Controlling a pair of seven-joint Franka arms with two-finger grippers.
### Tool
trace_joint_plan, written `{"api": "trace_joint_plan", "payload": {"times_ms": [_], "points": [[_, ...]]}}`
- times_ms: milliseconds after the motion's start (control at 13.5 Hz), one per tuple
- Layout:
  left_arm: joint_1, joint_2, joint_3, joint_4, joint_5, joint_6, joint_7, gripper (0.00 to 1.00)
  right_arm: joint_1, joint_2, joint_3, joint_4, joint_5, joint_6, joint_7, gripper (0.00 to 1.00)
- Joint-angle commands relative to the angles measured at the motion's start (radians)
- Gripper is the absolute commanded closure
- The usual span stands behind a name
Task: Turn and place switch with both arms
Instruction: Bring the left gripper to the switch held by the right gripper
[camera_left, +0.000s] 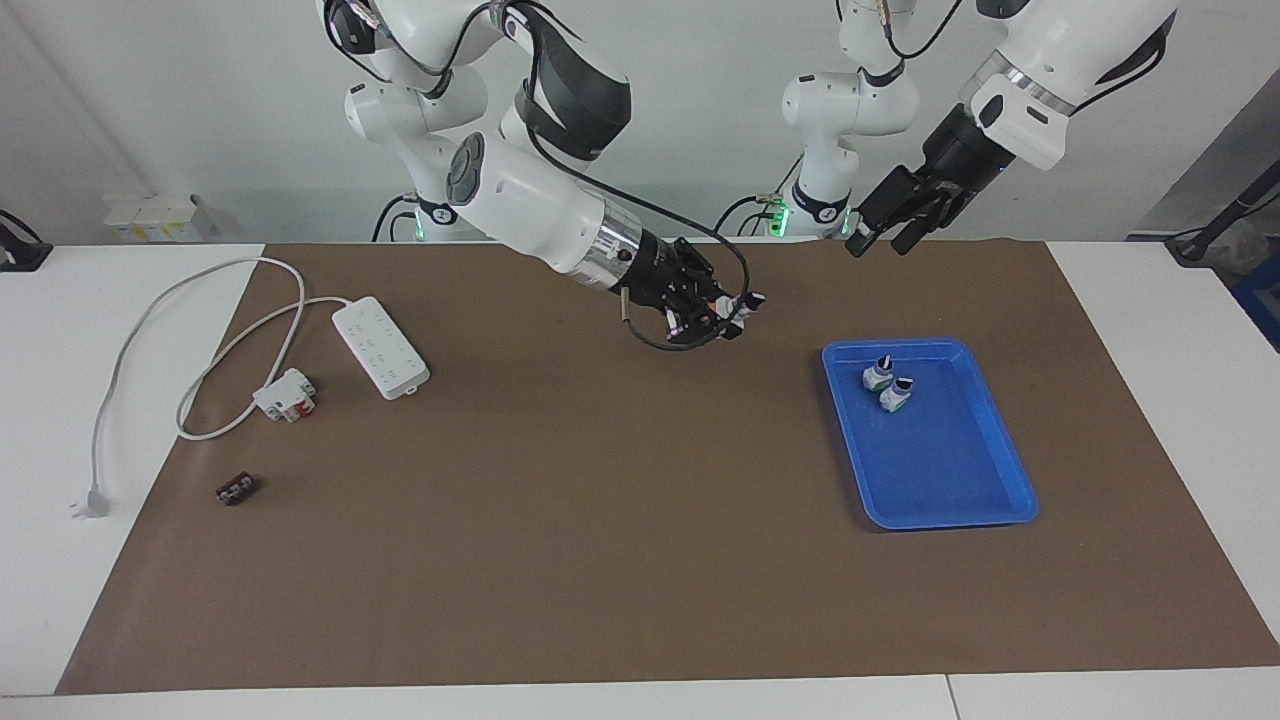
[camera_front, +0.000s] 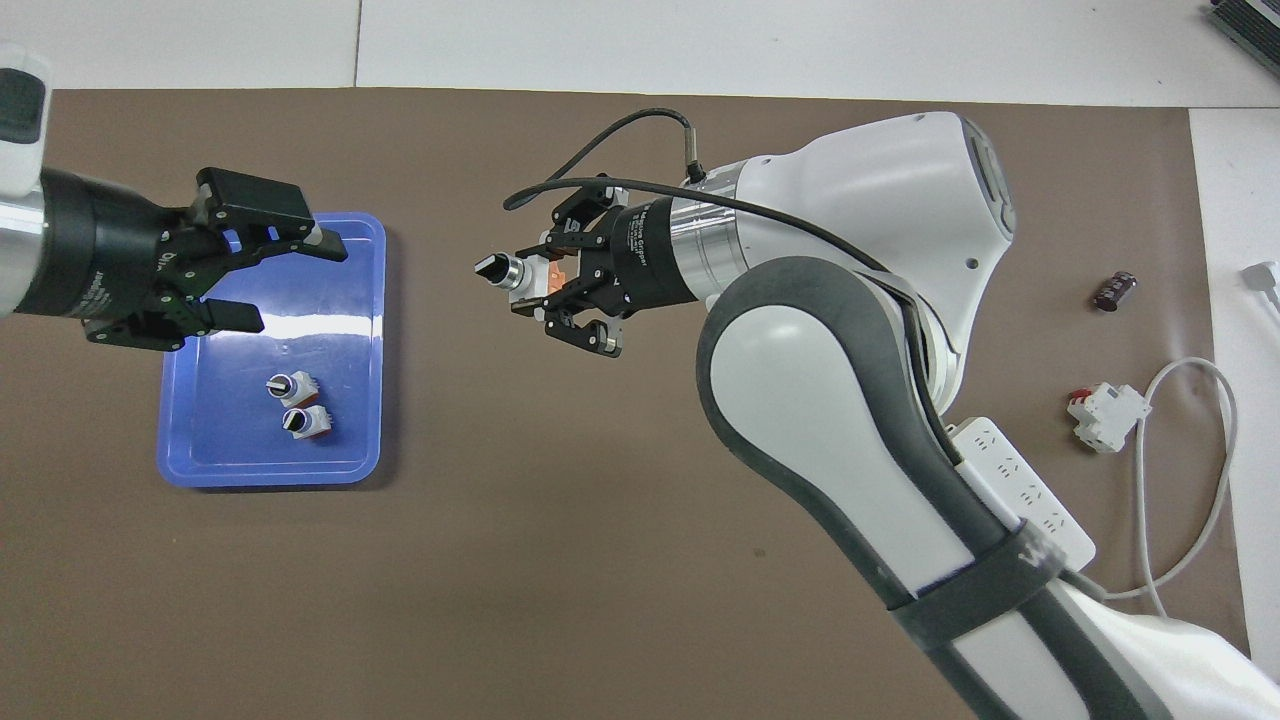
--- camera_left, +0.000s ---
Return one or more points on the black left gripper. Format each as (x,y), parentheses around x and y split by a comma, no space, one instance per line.
(955,150)

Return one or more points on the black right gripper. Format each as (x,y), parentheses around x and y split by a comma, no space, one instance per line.
(655,270)

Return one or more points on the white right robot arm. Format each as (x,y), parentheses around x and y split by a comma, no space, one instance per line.
(520,190)

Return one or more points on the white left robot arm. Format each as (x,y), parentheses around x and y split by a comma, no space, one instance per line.
(1040,60)

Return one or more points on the blue plastic tray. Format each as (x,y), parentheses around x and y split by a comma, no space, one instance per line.
(950,460)

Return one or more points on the brown table mat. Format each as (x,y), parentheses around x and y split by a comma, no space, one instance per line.
(560,520)

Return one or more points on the white power strip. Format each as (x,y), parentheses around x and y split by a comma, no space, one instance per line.
(380,345)

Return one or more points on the blue crate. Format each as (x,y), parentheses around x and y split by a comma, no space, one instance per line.
(1262,310)

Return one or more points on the white circuit breaker red lever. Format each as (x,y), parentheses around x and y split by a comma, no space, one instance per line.
(280,396)

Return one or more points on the black table clamp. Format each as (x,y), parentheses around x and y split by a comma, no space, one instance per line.
(20,255)

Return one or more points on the white rotary switch black knob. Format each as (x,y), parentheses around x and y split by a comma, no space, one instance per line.
(876,376)
(897,396)

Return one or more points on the black camera stand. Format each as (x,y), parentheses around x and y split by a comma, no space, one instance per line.
(1230,215)

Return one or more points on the white wall socket box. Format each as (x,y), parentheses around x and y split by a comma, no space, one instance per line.
(160,215)

